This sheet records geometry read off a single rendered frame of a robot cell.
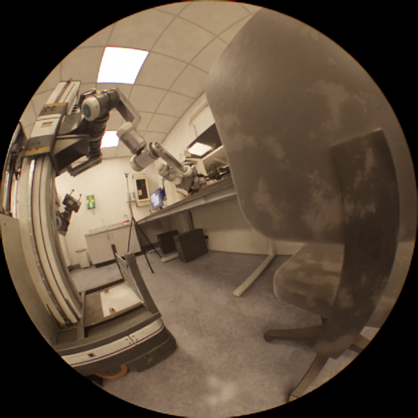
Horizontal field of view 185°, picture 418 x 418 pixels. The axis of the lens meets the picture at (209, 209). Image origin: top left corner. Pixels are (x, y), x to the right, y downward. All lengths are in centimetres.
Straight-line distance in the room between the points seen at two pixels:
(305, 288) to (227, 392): 53
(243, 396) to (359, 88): 75
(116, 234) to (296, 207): 298
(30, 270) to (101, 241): 244
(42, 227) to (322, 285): 87
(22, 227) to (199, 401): 94
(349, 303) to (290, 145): 19
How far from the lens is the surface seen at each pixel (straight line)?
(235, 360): 71
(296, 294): 29
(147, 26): 206
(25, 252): 75
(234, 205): 158
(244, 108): 21
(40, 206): 71
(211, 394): 68
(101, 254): 307
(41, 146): 78
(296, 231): 16
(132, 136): 66
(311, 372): 59
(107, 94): 75
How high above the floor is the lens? 66
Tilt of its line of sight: level
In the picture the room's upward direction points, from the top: 13 degrees counter-clockwise
